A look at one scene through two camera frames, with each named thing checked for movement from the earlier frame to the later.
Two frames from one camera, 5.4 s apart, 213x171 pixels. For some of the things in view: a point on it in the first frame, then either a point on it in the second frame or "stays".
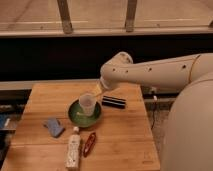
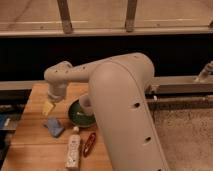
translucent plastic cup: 87,102 stays
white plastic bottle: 74,151 stays
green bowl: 77,117 stays
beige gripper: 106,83 to 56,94
